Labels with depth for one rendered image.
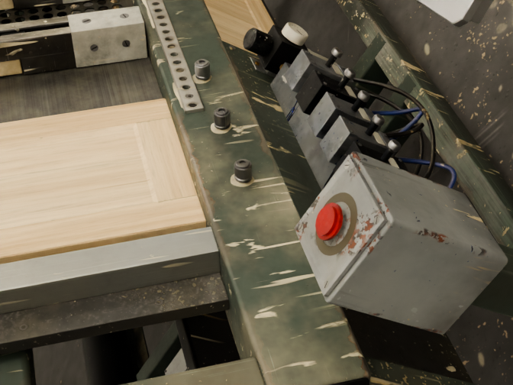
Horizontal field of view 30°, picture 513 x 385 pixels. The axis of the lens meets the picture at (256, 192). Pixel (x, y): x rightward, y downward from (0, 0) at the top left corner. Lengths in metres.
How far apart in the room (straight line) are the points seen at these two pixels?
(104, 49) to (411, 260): 0.85
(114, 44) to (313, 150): 0.44
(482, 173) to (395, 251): 1.03
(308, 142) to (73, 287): 0.43
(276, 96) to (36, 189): 0.42
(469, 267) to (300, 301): 0.24
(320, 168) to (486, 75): 1.01
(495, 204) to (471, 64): 0.56
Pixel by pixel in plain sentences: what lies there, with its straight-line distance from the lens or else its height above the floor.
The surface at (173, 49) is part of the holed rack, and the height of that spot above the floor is 0.88.
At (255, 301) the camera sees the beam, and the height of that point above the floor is 0.89.
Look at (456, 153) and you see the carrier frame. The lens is 2.05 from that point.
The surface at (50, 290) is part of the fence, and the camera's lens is 1.24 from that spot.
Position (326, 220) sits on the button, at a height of 0.94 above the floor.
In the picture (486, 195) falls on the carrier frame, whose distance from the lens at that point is 1.95.
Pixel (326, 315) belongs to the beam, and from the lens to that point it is 1.15.
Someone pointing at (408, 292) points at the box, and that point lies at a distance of 1.02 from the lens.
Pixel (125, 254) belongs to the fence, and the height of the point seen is 1.00.
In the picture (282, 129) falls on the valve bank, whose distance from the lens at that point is 1.48.
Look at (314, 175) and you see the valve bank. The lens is 1.41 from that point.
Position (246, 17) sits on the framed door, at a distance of 2.64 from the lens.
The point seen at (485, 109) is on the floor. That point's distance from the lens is 2.30.
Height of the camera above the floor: 1.51
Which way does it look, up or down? 30 degrees down
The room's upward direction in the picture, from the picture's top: 71 degrees counter-clockwise
